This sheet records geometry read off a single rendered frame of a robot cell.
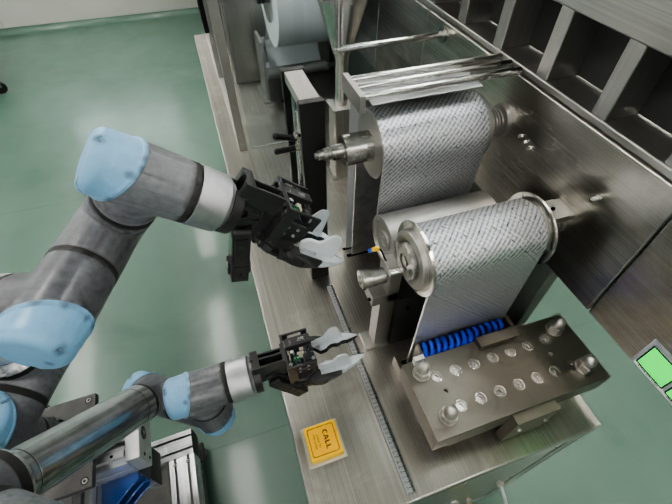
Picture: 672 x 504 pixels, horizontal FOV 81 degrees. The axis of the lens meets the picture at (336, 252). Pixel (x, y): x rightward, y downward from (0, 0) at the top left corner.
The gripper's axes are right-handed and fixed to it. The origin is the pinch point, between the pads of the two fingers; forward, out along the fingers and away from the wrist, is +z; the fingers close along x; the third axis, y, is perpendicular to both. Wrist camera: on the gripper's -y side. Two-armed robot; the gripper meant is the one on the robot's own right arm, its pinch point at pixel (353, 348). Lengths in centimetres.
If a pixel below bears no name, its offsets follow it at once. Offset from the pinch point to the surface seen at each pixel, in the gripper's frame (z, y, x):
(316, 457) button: -12.2, -16.6, -12.8
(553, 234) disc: 38.4, 19.8, 0.5
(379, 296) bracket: 8.1, 4.6, 7.2
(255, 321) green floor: -21, -109, 82
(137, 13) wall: -77, -103, 556
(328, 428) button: -8.2, -16.6, -8.1
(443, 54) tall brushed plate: 46, 28, 59
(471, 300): 25.0, 5.7, -0.2
